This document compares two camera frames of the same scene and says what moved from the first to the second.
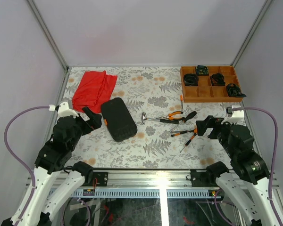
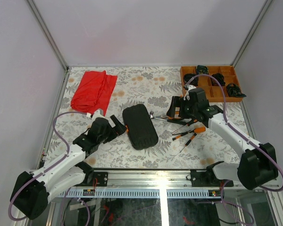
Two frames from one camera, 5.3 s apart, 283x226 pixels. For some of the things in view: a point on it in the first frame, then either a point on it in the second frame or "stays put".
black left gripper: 96,118 → 119,129
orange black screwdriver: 195,130 → 179,136
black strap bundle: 217,79 stays put
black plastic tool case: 118,119 → 141,130
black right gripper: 210,121 → 178,101
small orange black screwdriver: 193,137 stays put
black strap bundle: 233,90 stays put
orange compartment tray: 212,88 stays put
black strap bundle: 202,70 stays put
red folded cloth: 94,87 stays put
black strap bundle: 191,79 stays put
